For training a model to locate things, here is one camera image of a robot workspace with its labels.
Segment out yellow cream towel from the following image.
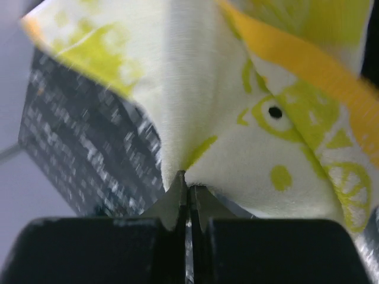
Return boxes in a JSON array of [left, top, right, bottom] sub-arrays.
[[21, 1, 378, 235]]

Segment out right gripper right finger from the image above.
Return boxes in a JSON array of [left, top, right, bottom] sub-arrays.
[[189, 186, 370, 283]]

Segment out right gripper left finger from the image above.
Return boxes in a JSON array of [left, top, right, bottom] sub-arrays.
[[1, 171, 187, 283]]

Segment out black marbled table mat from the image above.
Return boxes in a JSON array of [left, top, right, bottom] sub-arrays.
[[18, 50, 165, 216]]

